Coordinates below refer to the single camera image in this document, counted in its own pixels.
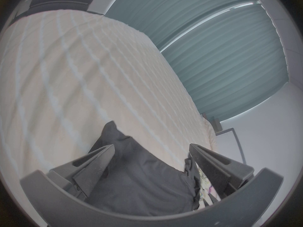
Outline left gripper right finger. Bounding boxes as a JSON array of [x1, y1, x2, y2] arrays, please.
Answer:
[[189, 144, 254, 196]]

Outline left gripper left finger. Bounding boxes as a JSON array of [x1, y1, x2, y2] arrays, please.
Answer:
[[48, 144, 115, 199]]

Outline black T-shirt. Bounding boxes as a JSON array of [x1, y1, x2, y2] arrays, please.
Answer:
[[84, 121, 202, 216]]

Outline bed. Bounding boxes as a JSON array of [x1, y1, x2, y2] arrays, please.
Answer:
[[0, 9, 247, 217]]

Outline white printed pyjama garment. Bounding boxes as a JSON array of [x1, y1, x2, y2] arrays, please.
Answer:
[[198, 167, 217, 206]]

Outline blue-green curtain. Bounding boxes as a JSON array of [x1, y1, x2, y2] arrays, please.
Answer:
[[104, 0, 261, 54], [161, 1, 290, 121]]

